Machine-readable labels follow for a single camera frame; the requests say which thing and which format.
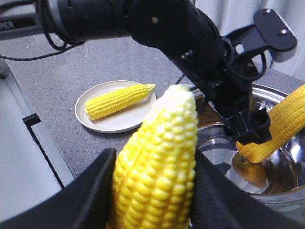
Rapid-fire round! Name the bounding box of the bright yellow corn cob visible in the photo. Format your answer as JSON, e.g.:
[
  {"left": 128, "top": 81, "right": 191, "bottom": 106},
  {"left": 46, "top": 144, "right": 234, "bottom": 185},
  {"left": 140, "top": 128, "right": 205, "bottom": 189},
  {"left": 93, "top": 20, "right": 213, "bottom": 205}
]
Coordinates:
[{"left": 106, "top": 84, "right": 198, "bottom": 229}]

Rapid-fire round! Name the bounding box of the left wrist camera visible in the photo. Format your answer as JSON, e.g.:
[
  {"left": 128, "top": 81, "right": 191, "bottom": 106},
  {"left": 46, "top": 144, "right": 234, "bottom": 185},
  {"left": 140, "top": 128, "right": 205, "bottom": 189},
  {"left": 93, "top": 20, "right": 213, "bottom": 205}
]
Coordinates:
[{"left": 226, "top": 9, "right": 297, "bottom": 62}]

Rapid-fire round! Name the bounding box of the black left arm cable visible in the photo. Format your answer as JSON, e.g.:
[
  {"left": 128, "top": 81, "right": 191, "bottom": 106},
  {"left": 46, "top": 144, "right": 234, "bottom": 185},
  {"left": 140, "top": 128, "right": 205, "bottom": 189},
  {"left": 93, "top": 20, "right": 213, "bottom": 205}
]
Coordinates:
[{"left": 0, "top": 0, "right": 86, "bottom": 62}]

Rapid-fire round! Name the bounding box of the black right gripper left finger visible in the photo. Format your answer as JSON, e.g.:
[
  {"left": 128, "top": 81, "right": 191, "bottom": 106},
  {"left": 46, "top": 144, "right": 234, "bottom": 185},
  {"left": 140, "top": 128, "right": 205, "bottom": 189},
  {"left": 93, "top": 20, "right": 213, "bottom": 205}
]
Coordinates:
[{"left": 0, "top": 148, "right": 116, "bottom": 229}]

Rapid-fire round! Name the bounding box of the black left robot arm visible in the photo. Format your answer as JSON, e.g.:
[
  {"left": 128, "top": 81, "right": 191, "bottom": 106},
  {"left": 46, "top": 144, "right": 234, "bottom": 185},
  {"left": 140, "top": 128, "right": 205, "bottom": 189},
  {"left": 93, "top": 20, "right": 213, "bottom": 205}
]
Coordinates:
[{"left": 0, "top": 0, "right": 272, "bottom": 144}]

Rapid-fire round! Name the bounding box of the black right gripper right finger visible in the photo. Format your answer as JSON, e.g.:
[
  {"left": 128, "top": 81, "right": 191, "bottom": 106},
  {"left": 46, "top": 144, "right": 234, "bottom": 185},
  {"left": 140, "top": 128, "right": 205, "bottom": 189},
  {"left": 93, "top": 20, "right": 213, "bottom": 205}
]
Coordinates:
[{"left": 190, "top": 150, "right": 305, "bottom": 229}]

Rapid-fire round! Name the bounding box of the light green electric cooking pot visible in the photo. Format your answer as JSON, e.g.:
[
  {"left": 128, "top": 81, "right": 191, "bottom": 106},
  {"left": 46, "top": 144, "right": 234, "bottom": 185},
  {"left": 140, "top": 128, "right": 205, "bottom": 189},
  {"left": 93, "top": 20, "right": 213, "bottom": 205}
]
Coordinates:
[{"left": 197, "top": 84, "right": 305, "bottom": 223}]

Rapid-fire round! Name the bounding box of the orange-yellow corn cob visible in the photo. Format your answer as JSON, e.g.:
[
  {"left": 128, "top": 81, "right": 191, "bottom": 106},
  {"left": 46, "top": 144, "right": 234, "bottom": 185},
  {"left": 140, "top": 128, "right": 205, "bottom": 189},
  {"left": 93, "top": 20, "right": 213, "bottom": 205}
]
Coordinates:
[{"left": 236, "top": 85, "right": 305, "bottom": 163}]

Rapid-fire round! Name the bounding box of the white round plate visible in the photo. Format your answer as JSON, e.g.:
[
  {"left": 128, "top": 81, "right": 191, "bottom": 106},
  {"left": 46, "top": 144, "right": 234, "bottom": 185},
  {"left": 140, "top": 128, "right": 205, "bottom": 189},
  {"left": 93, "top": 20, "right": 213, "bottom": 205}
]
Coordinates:
[{"left": 74, "top": 80, "right": 156, "bottom": 134}]

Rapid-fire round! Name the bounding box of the pale yellow corn cob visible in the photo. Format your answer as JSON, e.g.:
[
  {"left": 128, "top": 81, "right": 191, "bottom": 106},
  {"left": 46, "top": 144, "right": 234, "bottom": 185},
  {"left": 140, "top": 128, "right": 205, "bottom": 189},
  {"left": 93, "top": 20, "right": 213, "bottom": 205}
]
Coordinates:
[{"left": 84, "top": 84, "right": 156, "bottom": 120}]

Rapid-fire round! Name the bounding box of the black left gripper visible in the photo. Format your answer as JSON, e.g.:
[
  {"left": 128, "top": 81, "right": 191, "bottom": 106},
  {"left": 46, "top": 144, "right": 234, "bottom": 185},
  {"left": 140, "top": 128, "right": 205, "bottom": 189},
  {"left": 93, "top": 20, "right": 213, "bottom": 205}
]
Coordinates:
[{"left": 166, "top": 35, "right": 272, "bottom": 145}]

